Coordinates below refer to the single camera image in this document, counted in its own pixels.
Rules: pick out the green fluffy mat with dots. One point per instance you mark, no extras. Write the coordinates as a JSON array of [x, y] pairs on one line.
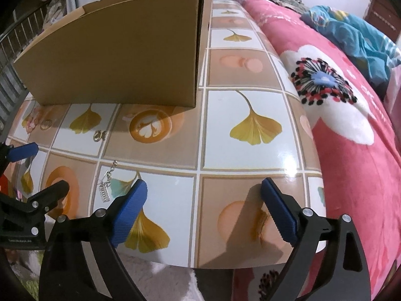
[[31, 288]]

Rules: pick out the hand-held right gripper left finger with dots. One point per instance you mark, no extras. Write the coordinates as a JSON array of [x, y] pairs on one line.
[[128, 213]]

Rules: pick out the red brown door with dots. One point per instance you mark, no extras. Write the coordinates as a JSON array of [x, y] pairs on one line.
[[380, 15]]

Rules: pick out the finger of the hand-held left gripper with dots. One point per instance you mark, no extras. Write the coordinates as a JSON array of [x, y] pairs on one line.
[[22, 152], [47, 196]]

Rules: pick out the grey patterned cushion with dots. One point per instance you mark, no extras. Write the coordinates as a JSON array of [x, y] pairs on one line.
[[282, 0]]

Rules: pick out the metal railing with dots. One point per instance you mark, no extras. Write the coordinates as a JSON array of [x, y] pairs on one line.
[[12, 53]]

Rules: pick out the blue printed cloth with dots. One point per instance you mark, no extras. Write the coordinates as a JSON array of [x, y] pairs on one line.
[[354, 37]]

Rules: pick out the brown cardboard box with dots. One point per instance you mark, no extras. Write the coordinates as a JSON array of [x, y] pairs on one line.
[[109, 53]]

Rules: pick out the pink floral blanket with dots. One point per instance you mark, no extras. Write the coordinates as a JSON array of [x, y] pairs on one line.
[[344, 178]]

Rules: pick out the white fluffy towel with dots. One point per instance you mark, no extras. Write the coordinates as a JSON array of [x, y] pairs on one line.
[[163, 279]]

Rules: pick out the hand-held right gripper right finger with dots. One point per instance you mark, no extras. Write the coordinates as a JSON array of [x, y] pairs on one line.
[[280, 213]]

